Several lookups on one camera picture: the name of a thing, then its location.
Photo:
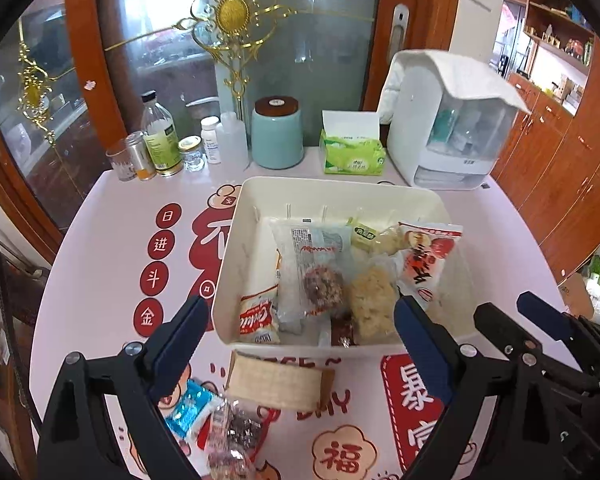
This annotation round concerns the clear pinkish snack packet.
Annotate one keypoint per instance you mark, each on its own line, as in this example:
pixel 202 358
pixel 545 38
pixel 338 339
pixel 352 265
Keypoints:
pixel 225 465

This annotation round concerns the curved glass cabinet panel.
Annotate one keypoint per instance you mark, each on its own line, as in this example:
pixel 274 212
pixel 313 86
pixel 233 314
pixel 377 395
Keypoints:
pixel 60 110

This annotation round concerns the small green snack packet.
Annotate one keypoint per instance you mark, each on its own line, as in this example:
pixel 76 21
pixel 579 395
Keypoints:
pixel 364 234

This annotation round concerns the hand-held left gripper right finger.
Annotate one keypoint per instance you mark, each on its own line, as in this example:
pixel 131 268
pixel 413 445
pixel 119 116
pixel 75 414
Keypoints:
pixel 422 350

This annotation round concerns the small glass jar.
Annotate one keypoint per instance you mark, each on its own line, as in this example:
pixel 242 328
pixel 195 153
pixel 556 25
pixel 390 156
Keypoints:
pixel 190 157

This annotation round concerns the beige cracker packet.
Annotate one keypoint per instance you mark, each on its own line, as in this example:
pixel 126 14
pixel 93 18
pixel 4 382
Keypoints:
pixel 275 382

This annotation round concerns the white countertop sterilizer appliance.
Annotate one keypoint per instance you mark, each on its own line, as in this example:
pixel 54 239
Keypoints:
pixel 410 135

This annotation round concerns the teal canister brown lid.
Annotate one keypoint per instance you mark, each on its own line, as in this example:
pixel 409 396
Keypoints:
pixel 277 137

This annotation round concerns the white cloth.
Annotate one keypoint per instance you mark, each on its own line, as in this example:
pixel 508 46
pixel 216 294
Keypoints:
pixel 475 77

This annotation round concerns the pale round snacks packet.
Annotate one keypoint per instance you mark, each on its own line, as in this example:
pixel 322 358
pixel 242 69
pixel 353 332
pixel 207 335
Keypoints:
pixel 387 242

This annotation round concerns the yellow crumbly snack packet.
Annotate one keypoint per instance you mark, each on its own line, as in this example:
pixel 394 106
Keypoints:
pixel 370 300

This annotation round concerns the frosted glass door gold ornament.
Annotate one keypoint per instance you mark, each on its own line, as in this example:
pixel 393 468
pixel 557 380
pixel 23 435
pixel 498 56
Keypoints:
pixel 320 40

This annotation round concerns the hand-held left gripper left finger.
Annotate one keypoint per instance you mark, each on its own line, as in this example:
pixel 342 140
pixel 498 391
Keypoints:
pixel 180 345

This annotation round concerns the wooden cabinet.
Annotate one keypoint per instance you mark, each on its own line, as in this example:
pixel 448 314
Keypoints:
pixel 545 160

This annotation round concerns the dark red snack packet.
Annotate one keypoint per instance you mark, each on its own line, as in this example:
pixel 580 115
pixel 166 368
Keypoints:
pixel 343 332

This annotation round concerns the clear glass cup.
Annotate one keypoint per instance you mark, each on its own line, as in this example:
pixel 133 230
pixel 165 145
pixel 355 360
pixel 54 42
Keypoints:
pixel 120 165

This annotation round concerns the green tissue box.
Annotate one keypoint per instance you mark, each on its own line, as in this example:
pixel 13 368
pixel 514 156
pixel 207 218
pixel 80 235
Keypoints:
pixel 352 155

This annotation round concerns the bright blue snack packet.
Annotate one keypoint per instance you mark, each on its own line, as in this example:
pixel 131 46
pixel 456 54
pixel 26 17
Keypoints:
pixel 190 410

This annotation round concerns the white plastic bottle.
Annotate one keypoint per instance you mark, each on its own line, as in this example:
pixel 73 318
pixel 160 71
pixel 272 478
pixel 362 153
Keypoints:
pixel 234 142

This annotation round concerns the metal can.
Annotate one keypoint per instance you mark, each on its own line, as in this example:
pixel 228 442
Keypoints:
pixel 141 160

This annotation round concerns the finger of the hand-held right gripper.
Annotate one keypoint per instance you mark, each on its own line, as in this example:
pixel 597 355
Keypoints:
pixel 540 307
pixel 500 325

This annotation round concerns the small white pill bottle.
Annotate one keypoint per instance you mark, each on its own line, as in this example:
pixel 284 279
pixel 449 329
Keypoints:
pixel 211 142

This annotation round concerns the white and blue snack packet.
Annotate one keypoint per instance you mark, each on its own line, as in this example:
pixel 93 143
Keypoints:
pixel 300 280

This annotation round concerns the white plastic bin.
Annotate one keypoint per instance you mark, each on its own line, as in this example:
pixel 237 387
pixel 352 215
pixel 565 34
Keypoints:
pixel 330 195

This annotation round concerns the red white snack packet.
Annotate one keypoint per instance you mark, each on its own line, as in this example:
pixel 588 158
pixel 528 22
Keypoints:
pixel 425 265

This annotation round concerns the clear packet dark snack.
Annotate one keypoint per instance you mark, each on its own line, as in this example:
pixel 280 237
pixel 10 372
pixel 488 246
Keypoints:
pixel 245 430

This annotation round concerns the green label glass bottle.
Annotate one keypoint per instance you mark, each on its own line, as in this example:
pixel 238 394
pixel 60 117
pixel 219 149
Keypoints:
pixel 162 147

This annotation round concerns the white packet red script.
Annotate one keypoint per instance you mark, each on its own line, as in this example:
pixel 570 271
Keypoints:
pixel 260 317

